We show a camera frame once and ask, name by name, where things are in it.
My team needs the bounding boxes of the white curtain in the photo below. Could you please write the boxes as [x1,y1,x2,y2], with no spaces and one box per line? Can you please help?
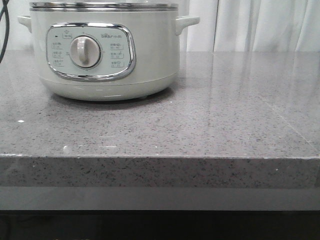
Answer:
[0,0,320,53]

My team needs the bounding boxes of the pale green electric cooking pot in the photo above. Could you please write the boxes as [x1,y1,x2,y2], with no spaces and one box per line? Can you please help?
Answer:
[18,7,200,101]

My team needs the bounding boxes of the glass pot lid steel rim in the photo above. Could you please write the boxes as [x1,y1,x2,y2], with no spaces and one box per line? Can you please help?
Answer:
[29,2,179,10]

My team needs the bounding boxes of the black cable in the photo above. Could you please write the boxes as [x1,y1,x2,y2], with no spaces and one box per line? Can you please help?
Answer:
[0,0,11,64]

